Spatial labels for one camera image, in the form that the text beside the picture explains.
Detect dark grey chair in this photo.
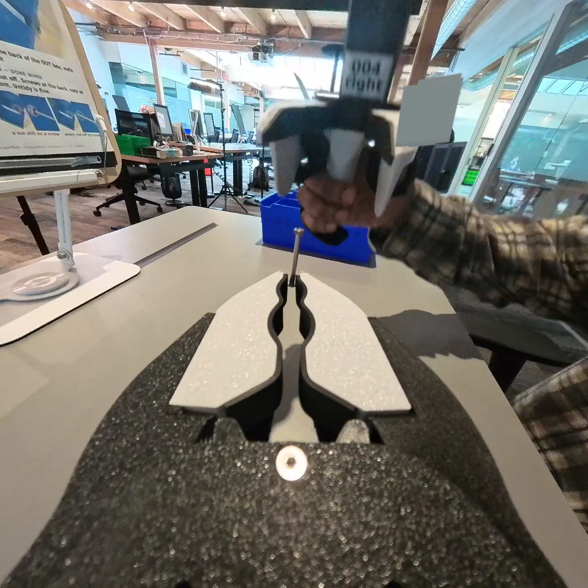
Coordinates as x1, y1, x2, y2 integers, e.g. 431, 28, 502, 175
452, 289, 588, 393

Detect blue plastic bin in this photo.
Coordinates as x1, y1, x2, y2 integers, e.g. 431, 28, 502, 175
260, 191, 376, 266

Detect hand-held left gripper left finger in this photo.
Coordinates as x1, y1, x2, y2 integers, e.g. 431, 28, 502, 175
169, 270, 289, 418

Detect monitor with white screen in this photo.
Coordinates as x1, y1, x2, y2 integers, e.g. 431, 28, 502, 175
153, 103, 174, 136

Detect dark monitor on stand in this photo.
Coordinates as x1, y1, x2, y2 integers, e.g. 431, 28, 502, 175
423, 141, 467, 194

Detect person's right hand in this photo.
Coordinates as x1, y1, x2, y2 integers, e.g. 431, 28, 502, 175
298, 169, 383, 236

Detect wooden top desk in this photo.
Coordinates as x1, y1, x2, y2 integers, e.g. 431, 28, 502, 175
195, 141, 273, 198
119, 146, 224, 227

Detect black tripod leg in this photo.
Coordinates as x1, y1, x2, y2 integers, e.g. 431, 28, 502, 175
16, 195, 50, 257

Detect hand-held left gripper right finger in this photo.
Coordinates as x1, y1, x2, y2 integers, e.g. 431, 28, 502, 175
298, 271, 413, 418

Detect black computer monitor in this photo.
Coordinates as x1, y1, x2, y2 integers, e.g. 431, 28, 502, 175
115, 109, 153, 138

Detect silver bolt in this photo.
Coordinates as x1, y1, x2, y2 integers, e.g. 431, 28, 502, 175
288, 228, 304, 286

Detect black light stand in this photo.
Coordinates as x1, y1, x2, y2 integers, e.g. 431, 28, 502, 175
208, 80, 250, 214

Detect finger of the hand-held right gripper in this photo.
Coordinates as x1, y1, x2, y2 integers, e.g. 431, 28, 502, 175
256, 100, 333, 197
327, 109, 417, 217

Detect green plastic crates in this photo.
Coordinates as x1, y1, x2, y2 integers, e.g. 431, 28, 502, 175
115, 134, 153, 159

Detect printed instruction board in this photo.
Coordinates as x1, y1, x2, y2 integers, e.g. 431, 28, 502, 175
0, 0, 124, 196

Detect person's right forearm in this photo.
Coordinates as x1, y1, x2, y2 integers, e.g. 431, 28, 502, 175
370, 181, 588, 322

